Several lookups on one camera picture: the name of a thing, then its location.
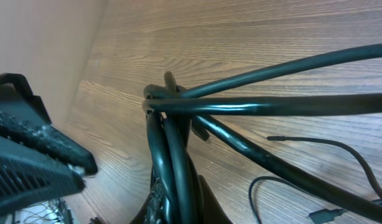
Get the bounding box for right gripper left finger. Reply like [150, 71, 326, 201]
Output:
[130, 179, 165, 224]

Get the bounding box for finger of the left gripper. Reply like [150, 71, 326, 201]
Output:
[0, 73, 98, 175]

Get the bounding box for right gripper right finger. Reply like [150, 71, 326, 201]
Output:
[198, 175, 232, 224]

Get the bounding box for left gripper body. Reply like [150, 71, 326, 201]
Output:
[0, 136, 85, 217]

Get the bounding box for black cable bundle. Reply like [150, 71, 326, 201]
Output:
[141, 42, 382, 224]

